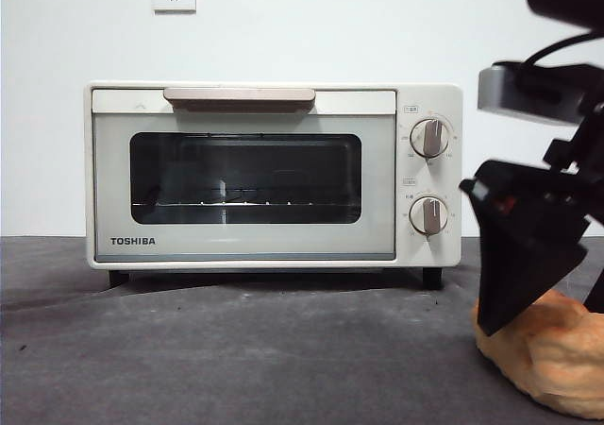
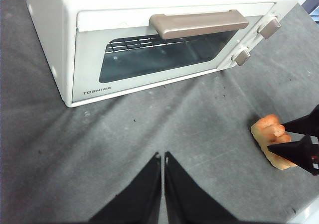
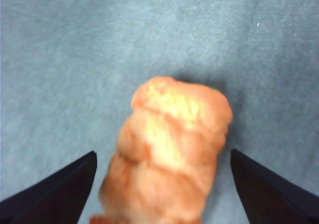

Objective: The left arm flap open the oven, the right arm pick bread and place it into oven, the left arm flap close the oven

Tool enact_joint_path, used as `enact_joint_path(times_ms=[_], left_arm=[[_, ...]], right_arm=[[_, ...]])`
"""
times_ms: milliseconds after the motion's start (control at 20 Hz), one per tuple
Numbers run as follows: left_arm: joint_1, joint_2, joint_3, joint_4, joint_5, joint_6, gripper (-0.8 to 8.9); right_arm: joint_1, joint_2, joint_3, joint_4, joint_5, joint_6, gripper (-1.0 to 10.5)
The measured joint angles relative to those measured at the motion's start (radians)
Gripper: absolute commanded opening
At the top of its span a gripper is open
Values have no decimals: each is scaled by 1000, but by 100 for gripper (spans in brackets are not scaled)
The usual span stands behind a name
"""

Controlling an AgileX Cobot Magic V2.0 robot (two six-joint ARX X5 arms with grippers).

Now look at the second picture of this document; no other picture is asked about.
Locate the timer knob with beige grip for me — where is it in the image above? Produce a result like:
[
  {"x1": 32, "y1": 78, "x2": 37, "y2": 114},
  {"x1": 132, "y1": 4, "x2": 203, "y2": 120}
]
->
[{"x1": 231, "y1": 46, "x2": 252, "y2": 67}]

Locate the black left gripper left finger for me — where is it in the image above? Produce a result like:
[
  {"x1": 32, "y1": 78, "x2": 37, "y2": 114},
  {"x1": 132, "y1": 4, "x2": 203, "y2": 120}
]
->
[{"x1": 89, "y1": 151, "x2": 163, "y2": 224}]

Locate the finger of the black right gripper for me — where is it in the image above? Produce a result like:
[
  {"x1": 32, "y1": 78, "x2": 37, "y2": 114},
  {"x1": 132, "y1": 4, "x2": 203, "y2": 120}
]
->
[
  {"x1": 280, "y1": 104, "x2": 319, "y2": 136},
  {"x1": 267, "y1": 135, "x2": 319, "y2": 176}
]

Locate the white Toshiba toaster oven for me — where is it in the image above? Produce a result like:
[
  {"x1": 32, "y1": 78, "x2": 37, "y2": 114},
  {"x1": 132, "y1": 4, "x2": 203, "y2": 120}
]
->
[{"x1": 23, "y1": 0, "x2": 300, "y2": 108}]

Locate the golden brown bread roll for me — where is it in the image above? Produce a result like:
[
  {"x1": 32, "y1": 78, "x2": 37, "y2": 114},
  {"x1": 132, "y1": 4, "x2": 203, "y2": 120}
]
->
[{"x1": 250, "y1": 113, "x2": 299, "y2": 170}]

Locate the temperature knob with beige grip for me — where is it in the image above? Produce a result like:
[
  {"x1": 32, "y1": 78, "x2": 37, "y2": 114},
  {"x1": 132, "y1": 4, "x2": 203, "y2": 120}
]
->
[{"x1": 256, "y1": 16, "x2": 282, "y2": 40}]

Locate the oven door with beige handle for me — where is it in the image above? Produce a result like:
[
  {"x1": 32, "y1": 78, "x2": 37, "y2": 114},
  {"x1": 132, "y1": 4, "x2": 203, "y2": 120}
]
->
[{"x1": 71, "y1": 2, "x2": 276, "y2": 104}]

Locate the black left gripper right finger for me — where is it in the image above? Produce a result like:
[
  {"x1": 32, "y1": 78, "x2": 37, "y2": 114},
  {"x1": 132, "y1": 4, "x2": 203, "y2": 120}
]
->
[{"x1": 163, "y1": 151, "x2": 238, "y2": 224}]

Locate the metal wire oven rack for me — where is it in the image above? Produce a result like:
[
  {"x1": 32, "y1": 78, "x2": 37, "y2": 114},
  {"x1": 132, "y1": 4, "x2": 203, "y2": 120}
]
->
[{"x1": 104, "y1": 33, "x2": 200, "y2": 55}]

